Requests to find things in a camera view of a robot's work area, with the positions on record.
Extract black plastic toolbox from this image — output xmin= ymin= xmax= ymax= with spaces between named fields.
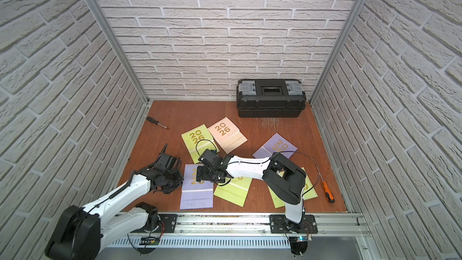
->
xmin=237 ymin=79 xmax=307 ymax=118

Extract orange handled screwdriver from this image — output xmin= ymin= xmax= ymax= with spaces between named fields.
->
xmin=315 ymin=164 xmax=335 ymax=203

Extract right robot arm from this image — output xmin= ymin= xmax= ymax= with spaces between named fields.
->
xmin=196 ymin=149 xmax=307 ymax=224

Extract pink calendar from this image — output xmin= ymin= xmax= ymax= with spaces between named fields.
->
xmin=208 ymin=117 xmax=247 ymax=154

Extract black handled screwdriver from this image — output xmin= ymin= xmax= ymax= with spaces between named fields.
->
xmin=146 ymin=117 xmax=168 ymax=130

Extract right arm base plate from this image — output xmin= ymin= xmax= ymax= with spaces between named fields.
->
xmin=269 ymin=214 xmax=318 ymax=235

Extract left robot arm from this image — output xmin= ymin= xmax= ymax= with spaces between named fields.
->
xmin=45 ymin=150 xmax=184 ymax=260

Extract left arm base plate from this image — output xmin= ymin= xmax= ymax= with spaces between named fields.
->
xmin=142 ymin=213 xmax=178 ymax=234

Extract purple calendar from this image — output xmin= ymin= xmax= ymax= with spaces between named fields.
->
xmin=253 ymin=133 xmax=298 ymax=159
xmin=180 ymin=164 xmax=214 ymax=210

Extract aluminium mounting rail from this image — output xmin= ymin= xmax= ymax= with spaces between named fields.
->
xmin=73 ymin=210 xmax=372 ymax=238

